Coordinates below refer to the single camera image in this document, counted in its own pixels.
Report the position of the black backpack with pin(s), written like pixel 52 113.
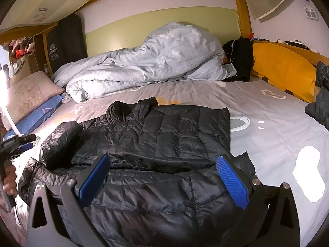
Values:
pixel 241 56

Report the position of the wooden bed frame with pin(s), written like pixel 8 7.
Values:
pixel 243 18

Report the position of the light grey duvet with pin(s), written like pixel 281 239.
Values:
pixel 154 56

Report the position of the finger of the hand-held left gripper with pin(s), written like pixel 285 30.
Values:
pixel 28 138

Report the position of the pink pillow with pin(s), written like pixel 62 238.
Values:
pixel 30 92

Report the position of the blue pillow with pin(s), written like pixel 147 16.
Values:
pixel 38 115

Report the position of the dark grey jeans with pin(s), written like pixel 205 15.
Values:
pixel 321 108

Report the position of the black remote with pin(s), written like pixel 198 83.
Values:
pixel 297 43

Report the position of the black printed storage bag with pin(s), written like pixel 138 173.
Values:
pixel 66 43

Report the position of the hanging checkered cloth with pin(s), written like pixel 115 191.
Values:
pixel 267 0

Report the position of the small red box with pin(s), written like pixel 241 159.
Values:
pixel 252 35

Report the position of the yellow cushion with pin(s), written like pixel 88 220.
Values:
pixel 282 67

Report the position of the black puffer jacket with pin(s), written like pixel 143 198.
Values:
pixel 159 139

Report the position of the person's left hand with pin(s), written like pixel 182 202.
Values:
pixel 11 182

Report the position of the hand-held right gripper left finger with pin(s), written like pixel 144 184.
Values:
pixel 93 177

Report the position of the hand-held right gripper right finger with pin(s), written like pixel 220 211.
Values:
pixel 232 182

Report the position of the cardboard box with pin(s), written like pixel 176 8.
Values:
pixel 25 67

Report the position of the white wall socket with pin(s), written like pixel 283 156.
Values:
pixel 311 12

